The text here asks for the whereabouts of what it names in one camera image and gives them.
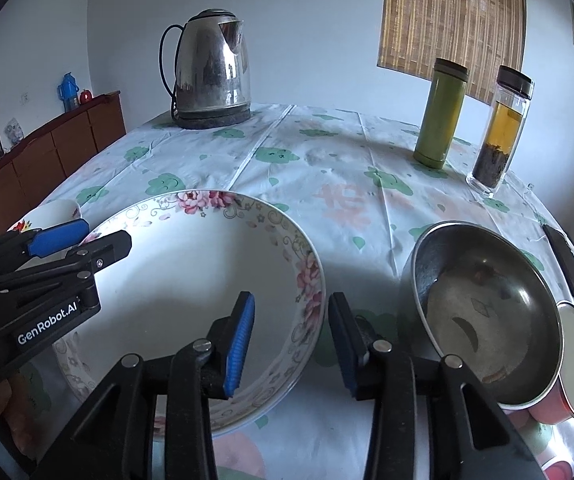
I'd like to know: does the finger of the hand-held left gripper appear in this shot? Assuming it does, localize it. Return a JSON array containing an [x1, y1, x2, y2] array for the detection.
[[0, 230, 133, 292], [0, 219, 91, 267]]

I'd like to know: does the black smartphone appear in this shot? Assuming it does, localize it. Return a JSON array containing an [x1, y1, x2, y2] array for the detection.
[[542, 224, 574, 302]]

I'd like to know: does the stainless steel bowl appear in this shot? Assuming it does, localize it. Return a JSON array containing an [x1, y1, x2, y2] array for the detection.
[[398, 221, 564, 408]]

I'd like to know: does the large pink floral plate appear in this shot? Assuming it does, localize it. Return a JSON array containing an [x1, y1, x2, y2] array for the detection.
[[52, 188, 327, 436]]

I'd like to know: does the bamboo window blind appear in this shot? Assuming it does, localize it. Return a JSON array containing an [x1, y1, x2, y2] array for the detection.
[[377, 0, 526, 106]]

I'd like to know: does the stainless steel electric kettle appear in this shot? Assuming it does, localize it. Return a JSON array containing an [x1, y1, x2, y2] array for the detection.
[[158, 9, 252, 116]]

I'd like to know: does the wooden cabinet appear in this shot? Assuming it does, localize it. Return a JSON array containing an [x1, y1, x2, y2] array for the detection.
[[0, 91, 127, 256]]

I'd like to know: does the black kettle base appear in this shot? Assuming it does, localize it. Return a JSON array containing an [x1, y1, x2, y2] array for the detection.
[[169, 102, 253, 131]]

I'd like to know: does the blue thermos jug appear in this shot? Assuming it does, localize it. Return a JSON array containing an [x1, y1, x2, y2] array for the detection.
[[57, 72, 79, 111]]

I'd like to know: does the small red flower plate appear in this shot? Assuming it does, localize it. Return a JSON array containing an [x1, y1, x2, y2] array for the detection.
[[7, 199, 82, 233]]

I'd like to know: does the green thermos flask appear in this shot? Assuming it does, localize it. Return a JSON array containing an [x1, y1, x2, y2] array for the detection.
[[413, 58, 468, 166]]

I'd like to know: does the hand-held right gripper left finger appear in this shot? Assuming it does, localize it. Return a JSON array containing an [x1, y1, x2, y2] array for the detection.
[[32, 291, 257, 480]]

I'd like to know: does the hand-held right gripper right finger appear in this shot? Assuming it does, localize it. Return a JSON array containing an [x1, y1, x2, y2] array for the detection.
[[328, 292, 548, 480]]

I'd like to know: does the glass tea bottle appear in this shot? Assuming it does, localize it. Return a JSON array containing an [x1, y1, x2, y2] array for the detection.
[[466, 65, 535, 198]]

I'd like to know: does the floral plastic tablecloth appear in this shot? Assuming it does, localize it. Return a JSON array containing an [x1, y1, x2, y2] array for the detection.
[[14, 102, 574, 480]]

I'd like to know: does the pink plastic bowl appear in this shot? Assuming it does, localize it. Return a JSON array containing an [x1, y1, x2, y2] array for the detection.
[[511, 400, 558, 424]]

